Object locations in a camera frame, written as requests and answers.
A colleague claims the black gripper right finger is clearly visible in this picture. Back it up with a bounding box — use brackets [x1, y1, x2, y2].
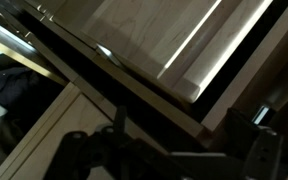
[223, 107, 262, 158]

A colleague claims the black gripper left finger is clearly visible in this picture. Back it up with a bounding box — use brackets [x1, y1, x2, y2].
[113, 105, 128, 134]

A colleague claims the wooden drawer with colourful clothes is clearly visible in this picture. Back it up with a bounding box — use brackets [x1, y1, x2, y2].
[0, 82, 170, 180]

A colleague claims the light wooden drawer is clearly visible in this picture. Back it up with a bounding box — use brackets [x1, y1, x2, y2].
[0, 0, 215, 148]

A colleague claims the wooden drawer with grey cloth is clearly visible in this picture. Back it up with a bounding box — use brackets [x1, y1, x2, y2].
[0, 13, 70, 180]

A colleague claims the dark navy garment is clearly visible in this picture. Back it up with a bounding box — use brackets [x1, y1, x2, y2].
[0, 54, 43, 111]

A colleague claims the wooden bed frame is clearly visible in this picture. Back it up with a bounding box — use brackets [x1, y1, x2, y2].
[200, 0, 288, 134]

